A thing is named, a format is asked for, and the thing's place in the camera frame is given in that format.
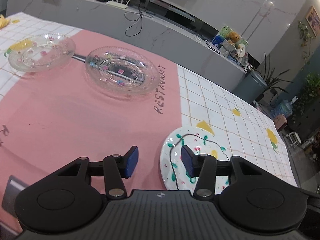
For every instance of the pink printed table mat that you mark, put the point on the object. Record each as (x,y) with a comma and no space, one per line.
(75,120)

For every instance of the framed wall picture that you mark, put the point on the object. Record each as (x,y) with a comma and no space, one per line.
(313,21)

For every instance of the grey marble TV console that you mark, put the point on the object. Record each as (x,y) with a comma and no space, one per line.
(100,12)

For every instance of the blue white decorative plate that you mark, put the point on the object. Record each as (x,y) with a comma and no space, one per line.
(246,58)

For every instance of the hanging vine plant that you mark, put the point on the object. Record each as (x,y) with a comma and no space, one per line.
(305,35)

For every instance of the long-leaf potted plant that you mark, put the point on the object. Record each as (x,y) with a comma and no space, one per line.
(272,80)

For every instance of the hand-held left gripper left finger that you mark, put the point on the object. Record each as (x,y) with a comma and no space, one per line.
(132,161)

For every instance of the clear glass plate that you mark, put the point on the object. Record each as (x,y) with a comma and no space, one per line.
(120,72)
(41,55)

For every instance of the white painted ceramic plate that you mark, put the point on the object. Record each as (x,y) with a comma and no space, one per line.
(195,132)

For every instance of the pink heater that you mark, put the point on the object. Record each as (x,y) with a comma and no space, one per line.
(281,122)

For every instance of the leafy green potted plant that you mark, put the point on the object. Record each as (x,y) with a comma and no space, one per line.
(310,92)

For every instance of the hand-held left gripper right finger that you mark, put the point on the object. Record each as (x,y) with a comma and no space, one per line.
(187,161)

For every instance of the blue water bottle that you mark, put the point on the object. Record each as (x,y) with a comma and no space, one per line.
(283,107)

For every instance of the grey laptop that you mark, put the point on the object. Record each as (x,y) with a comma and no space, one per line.
(212,46)

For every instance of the grey trash can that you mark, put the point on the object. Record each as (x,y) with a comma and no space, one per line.
(247,85)

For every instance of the round white hand fan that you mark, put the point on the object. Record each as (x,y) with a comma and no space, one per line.
(242,50)

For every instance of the green picture card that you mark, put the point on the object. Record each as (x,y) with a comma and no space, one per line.
(223,31)

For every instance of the white step stool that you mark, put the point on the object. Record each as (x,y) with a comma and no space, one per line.
(294,138)

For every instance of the banana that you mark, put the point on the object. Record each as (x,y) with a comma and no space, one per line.
(3,21)

